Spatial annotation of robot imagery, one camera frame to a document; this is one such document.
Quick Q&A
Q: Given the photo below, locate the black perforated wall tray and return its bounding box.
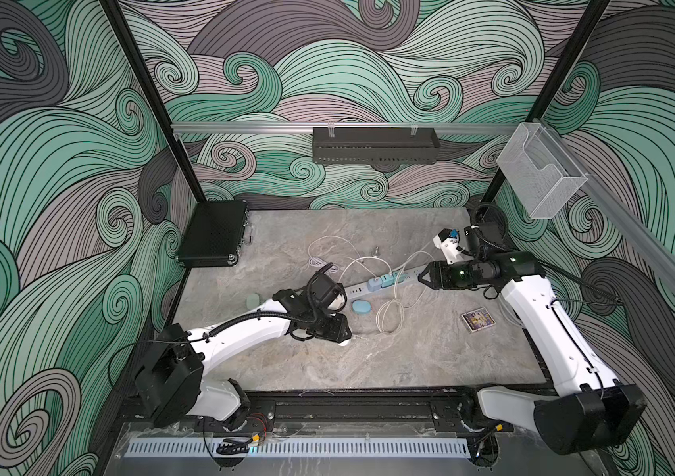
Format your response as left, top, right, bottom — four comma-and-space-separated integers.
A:
312, 128, 440, 172

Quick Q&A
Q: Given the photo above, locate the yellowed white charger cable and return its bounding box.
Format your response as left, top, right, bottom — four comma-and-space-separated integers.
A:
375, 249, 440, 335

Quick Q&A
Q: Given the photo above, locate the blue USB wall charger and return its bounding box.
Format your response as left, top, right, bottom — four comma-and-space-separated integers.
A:
366, 278, 382, 293

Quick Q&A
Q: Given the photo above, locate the black carbon-pattern briefcase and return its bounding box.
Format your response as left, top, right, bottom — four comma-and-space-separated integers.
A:
178, 200, 248, 268

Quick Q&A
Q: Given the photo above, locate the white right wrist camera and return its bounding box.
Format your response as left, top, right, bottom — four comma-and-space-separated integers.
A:
433, 228, 471, 265

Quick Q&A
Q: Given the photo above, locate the white power strip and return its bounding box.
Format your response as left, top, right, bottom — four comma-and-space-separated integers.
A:
345, 266, 426, 301

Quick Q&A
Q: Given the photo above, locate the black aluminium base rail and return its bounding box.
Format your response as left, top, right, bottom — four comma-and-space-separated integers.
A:
116, 389, 559, 436

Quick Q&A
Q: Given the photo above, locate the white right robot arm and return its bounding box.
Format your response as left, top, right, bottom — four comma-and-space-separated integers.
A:
418, 222, 647, 455

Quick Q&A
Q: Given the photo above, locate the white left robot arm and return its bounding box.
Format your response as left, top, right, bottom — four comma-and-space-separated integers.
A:
135, 267, 352, 430

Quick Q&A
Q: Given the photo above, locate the clear acrylic wall holder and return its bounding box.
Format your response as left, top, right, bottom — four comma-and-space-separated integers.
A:
497, 122, 587, 219

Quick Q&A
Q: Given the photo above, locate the green earbud case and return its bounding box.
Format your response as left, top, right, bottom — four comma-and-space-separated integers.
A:
245, 293, 262, 311

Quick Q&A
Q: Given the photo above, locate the aluminium wall rail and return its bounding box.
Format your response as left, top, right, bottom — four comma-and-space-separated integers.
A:
171, 121, 518, 136

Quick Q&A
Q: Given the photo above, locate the aluminium right side rail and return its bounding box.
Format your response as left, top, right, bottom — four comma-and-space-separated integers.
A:
530, 120, 675, 296

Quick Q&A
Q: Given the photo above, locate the cream white charger cable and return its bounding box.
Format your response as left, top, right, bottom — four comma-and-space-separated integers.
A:
336, 254, 395, 290

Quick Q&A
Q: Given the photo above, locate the blue earbud case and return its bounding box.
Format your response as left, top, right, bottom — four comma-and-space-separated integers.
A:
351, 299, 372, 315

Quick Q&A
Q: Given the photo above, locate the white slotted cable duct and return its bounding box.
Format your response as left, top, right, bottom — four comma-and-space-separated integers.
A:
124, 436, 470, 459

